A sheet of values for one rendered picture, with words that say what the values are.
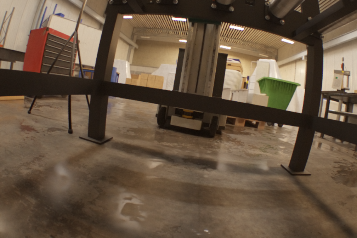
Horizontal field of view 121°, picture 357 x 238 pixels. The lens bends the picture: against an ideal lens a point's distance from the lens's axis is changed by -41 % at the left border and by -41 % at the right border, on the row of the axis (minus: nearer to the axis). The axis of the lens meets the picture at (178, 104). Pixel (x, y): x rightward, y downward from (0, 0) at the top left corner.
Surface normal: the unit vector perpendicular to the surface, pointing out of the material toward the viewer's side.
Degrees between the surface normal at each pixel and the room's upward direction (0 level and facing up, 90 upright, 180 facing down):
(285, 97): 100
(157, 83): 90
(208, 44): 90
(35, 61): 90
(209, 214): 0
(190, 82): 90
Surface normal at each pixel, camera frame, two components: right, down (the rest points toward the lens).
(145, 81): -0.01, 0.07
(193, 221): 0.15, -0.99
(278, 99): -0.27, 0.21
